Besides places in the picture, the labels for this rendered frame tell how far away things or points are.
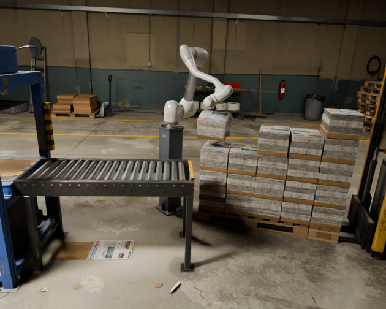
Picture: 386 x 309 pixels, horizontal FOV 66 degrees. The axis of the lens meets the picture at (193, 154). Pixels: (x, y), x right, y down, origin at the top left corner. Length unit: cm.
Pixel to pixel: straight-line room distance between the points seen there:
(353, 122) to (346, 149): 25
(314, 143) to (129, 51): 739
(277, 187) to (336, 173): 55
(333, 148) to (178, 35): 718
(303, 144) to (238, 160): 64
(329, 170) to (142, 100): 733
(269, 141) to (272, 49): 715
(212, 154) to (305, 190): 98
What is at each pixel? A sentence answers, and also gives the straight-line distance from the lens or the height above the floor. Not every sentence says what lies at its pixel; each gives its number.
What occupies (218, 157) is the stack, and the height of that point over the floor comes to 75.
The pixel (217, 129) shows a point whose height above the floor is 105.
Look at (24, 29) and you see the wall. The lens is 1037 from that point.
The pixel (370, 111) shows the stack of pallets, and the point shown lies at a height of 55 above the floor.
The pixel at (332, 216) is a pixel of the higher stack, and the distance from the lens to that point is 330.
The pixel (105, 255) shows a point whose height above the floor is 1.
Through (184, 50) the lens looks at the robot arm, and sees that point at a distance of 303.
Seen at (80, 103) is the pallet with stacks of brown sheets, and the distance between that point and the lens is 884.
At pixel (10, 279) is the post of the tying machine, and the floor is 9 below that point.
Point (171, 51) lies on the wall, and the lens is 946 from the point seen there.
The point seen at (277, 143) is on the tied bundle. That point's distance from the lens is 298.
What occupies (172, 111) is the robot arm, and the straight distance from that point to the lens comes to 316.
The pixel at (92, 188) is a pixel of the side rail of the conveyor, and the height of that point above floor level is 75.
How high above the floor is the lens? 171
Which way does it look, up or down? 18 degrees down
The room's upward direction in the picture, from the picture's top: 2 degrees clockwise
